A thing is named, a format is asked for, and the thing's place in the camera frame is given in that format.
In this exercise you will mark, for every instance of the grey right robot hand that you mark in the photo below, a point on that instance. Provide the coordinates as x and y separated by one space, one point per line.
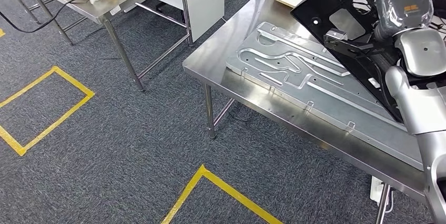
404 6

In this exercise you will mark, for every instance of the stainless steel workbench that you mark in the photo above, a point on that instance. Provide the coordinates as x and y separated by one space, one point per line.
223 62

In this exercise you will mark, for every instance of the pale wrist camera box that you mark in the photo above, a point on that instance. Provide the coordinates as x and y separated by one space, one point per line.
336 35

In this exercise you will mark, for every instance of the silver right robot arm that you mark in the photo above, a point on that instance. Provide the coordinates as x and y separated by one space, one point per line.
421 111

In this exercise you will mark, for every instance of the white power strip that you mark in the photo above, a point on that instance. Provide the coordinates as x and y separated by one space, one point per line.
378 189

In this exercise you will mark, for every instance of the stamped sheet metal panel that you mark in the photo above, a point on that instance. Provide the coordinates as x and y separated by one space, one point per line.
313 100

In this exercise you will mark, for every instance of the white board panel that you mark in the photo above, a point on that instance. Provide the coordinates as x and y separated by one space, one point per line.
205 3

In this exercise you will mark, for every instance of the yellow floor tape outline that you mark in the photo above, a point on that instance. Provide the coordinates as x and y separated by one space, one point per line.
58 125
240 195
2 33

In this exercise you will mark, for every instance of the white label sticker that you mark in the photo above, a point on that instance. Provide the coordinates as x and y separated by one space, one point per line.
115 10

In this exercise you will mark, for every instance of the long black plastic part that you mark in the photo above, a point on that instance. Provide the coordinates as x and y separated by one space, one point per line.
324 3

